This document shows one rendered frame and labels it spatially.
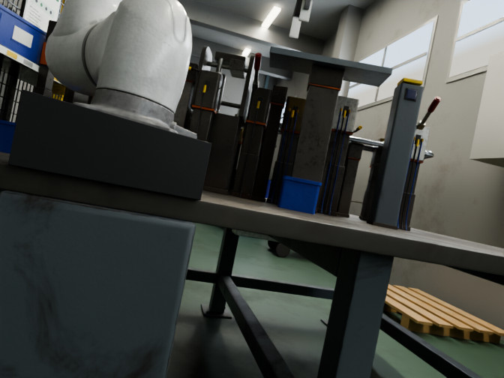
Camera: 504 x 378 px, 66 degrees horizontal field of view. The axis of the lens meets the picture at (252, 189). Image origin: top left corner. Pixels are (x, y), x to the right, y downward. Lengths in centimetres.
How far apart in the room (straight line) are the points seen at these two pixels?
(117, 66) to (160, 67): 8
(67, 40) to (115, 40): 18
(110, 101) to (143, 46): 12
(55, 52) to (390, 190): 95
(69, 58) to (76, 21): 8
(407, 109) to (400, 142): 10
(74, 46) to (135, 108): 23
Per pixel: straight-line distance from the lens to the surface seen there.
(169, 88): 77
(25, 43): 167
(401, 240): 81
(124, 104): 74
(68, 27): 96
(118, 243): 67
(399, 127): 127
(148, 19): 78
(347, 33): 694
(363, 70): 126
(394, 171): 126
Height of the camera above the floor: 73
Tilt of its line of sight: level
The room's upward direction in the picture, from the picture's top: 11 degrees clockwise
